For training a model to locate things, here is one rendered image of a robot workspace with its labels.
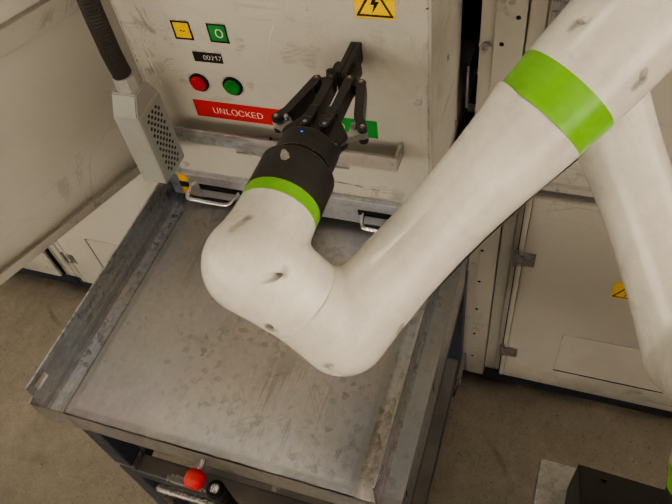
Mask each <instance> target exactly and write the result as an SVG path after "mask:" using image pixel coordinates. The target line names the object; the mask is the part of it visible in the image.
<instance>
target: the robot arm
mask: <svg viewBox="0 0 672 504"><path fill-rule="evenodd" d="M362 62H363V53H362V43H361V42H350V44H349V46H348V48H347V50H346V52H345V54H344V56H343V58H342V60H341V62H339V61H337V62H336V63H335V64H334V66H333V68H328V69H327V70H326V77H321V76H320V75H314V76H313V77H312V78H311V79H310V80H309V81H308V82H307V83H306V84H305V85H304V86H303V87H302V88H301V89H300V91H299V92H298V93H297V94H296V95H295V96H294V97H293V98H292V99H291V100H290V101H289V102H288V103H287V104H286V106H285V107H284V108H282V109H280V110H278V111H277V112H275V113H273V114H272V115H271V118H272V122H273V126H274V130H275V132H276V133H281V132H282V135H281V137H280V139H279V141H278V143H277V145H276V146H273V147H271V148H269V149H267V150H266V151H265V152H264V154H263V155H262V157H261V159H260V161H259V163H258V165H257V166H256V168H255V170H254V172H253V174H252V176H251V177H250V179H249V181H248V183H247V185H246V187H245V189H244V190H243V192H242V194H241V196H240V198H239V199H238V201H237V203H236V204H235V206H234V207H233V209H232V210H231V211H230V213H229V214H228V215H227V217H226V218H225V219H224V220H223V221H222V222H221V223H220V224H219V225H218V226H217V227H216V228H215V229H214V230H213V231H212V233H211V234H210V235H209V237H208V239H207V241H206V243H205V245H204V247H203V251H202V255H201V273H202V278H203V281H204V284H205V286H206V288H207V290H208V292H209V293H210V295H211V296H212V297H213V298H214V299H215V300H216V301H217V302H218V303H219V304H220V305H221V306H223V307H224V308H226V309H227V310H229V311H231V312H233V313H235V314H237V315H239V316H241V317H243V318H244V319H246V320H248V321H250V322H252V323H253V324H255V325H257V326H259V327H260V328H262V329H264V330H265V331H267V332H269V333H270V334H272V335H274V336H276V337H277V338H279V339H280V340H281V341H283V342H284V343H285V344H287V345H288V346H289V347H291V348H292V349H293V350H294V351H296V352H297V353H298V354H299V355H301V356H302V357H303V358H304V359H305V360H307V361H308V362H309V363H310V364H311V365H312V366H314V367H315V368H316V369H318V370H319V371H321V372H323V373H326V374H329V375H333V376H339V377H346V376H353V375H357V374H360V373H362V372H364V371H366V370H368V369H369V368H371V367H372V366H373V365H374V364H376V363H377V361H378V360H379V359H380V358H381V357H382V355H383V354H384V353H385V351H386V350H387V349H388V347H389V346H390V345H391V343H392V342H393V341H394V339H395V338H396V337H397V336H398V334H399V333H400V332H401V330H402V329H403V328H404V327H405V325H406V324H407V323H408V322H409V321H410V319H411V318H412V317H413V316H414V314H415V313H416V312H417V311H418V309H419V308H420V307H421V306H422V304H423V303H424V302H425V303H426V302H427V300H428V299H429V298H430V297H431V296H432V295H433V294H434V293H435V292H436V291H437V289H438V288H439V287H440V286H441V285H442V284H443V283H444V282H445V281H446V280H447V279H448V278H449V277H450V275H451V274H452V273H453V272H454V271H455V270H456V269H457V268H458V267H459V266H460V265H461V264H462V263H463V262H464V261H465V260H466V259H467V258H468V257H469V256H470V255H471V254H472V253H473V252H474V251H475V250H476V249H477V248H478V247H479V246H480V245H481V244H482V243H483V242H484V241H485V240H486V239H487V238H488V237H489V236H490V235H491V234H492V233H494V232H495V231H496V230H497V229H498V228H499V227H500V226H501V225H502V224H503V223H504V222H505V221H506V220H508V219H509V218H510V217H511V216H512V215H513V214H514V213H515V212H516V211H517V210H519V209H520V208H521V207H522V206H523V205H524V204H525V203H527V202H528V201H529V200H530V199H531V198H532V197H533V196H535V195H536V194H537V193H538V192H539V191H540V190H542V189H543V188H544V187H545V186H546V185H548V184H549V183H550V182H551V181H552V180H554V179H555V178H556V177H557V176H559V175H560V174H561V173H562V172H564V171H565V170H566V169H567V168H569V167H570V166H571V165H572V164H574V163H575V162H576V161H578V162H579V164H580V166H581V169H582V171H583V173H584V176H585V178H586V180H587V183H588V185H589V187H590V190H591V192H592V195H593V197H594V200H595V202H596V205H597V207H598V210H599V212H600V215H601V218H602V220H603V223H604V226H605V229H606V231H607V234H608V237H609V240H610V243H611V246H612V249H613V252H614V255H615V258H616V261H617V264H618V268H619V271H620V274H621V277H622V281H623V284H624V288H625V291H626V295H627V299H628V303H629V306H630V310H631V314H632V318H633V323H634V327H635V331H636V336H637V340H638V345H639V350H640V355H641V360H642V364H643V367H644V369H645V372H646V374H647V375H648V377H649V379H650V380H651V381H652V383H653V384H654V385H655V386H656V387H657V388H658V389H659V390H660V391H661V392H662V393H663V394H664V395H665V396H666V397H668V398H669V399H670V400H671V401H672V165H671V162H670V159H669V156H668V153H667V150H666V147H665V143H664V140H663V137H662V133H661V130H660V126H659V123H658V119H657V116H656V112H655V108H654V104H653V100H652V96H651V92H650V91H651V90H652V89H653V88H654V87H655V86H656V85H657V84H658V83H659V82H660V81H661V80H662V79H663V78H664V77H665V76H666V75H667V74H668V73H669V72H670V71H671V70H672V0H571V1H570V2H569V3H568V4H567V5H566V7H565V8H564V9H563V10H562V11H561V12H560V13H559V15H558V16H557V17H556V18H555V19H554V20H553V21H552V22H551V24H550V25H549V26H548V27H547V28H546V29H545V31H544V32H543V33H542V34H541V35H540V36H539V38H538V39H537V40H536V41H535V42H534V44H533V45H532V46H531V47H530V48H529V49H528V51H527V52H526V53H525V54H524V56H523V57H522V58H521V59H520V60H519V62H518V63H517V64H516V65H515V67H514V68H513V69H512V70H511V71H510V73H509V74H508V75H507V76H506V78H505V79H504V80H503V81H502V82H498V84H497V85H496V86H495V88H494V89H493V91H492V92H491V94H490V95H489V96H488V98H487V99H486V101H485V102H484V103H483V105H482V106H481V108H480V109H479V110H478V112H477V113H476V114H475V116H474V117H473V118H472V120H471V121H470V122H469V124H468V125H467V126H466V128H465V129H464V130H463V132H462V133H461V134H460V136H459V137H458V138H457V140H456V141H455V142H454V143H453V145H452V146H451V147H450V148H449V150H448V151H447V152H446V153H445V155H444V156H443V157H442V158H441V160H440V161H439V162H438V163H437V165H436V166H435V167H434V168H433V169H432V171H431V172H430V173H429V174H428V175H427V177H426V178H425V179H424V180H423V181H422V182H421V184H420V185H419V186H418V187H417V188H416V189H415V190H414V192H413V193H412V194H411V195H410V196H409V197H408V198H407V199H406V201H405V202H404V203H403V204H402V205H401V206H400V207H399V208H398V209H397V210H396V211H395V212H394V214H393V215H392V216H391V217H390V218H389V219H388V220H387V221H386V222H385V223H384V224H383V225H382V226H381V227H380V228H379V229H378V230H377V231H376V232H375V233H374V234H373V235H372V236H371V237H370V238H369V239H368V240H367V241H366V242H365V243H364V244H363V245H362V248H361V249H360V250H359V251H358V252H357V253H355V254H354V255H353V256H352V257H351V258H350V259H349V260H348V261H347V262H346V263H345V264H343V265H342V266H334V265H332V264H331V263H329V262H328V261H327V260H326V259H325V258H323V257H322V256H321V255H320V254H319V253H318V252H316V251H315V250H314V249H313V248H312V245H311V240H312V238H313V235H314V233H315V230H316V228H317V226H318V223H319V221H320V219H321V216H322V214H323V212H324V210H325V207H326V205H327V203H328V200H329V198H330V196H331V193H332V191H333V188H334V177H333V174H332V173H333V171H334V169H335V167H336V164H337V162H338V159H339V156H340V154H341V153H342V152H343V151H344V150H345V149H346V148H347V147H348V144H349V143H351V142H355V141H359V143H360V144H367V143H368V142H369V137H368V128H367V124H366V122H365V120H366V107H367V88H366V81H365V80H364V79H360V78H361V76H362V66H361V64H362ZM337 86H338V90H339V91H338V93H337V95H336V97H335V99H334V101H333V103H332V105H331V106H330V104H331V102H332V100H333V98H334V96H335V94H336V92H337ZM313 89H314V90H313ZM354 96H355V106H354V122H352V123H351V125H352V126H350V130H349V132H347V133H346V131H345V129H344V127H343V125H342V124H341V123H342V121H343V119H344V116H345V114H346V112H347V110H348V108H349V106H350V104H351V101H352V99H353V97H354ZM304 113H305V114H304ZM303 114H304V115H303ZM302 115H303V116H302ZM301 116H302V117H301Z"/></svg>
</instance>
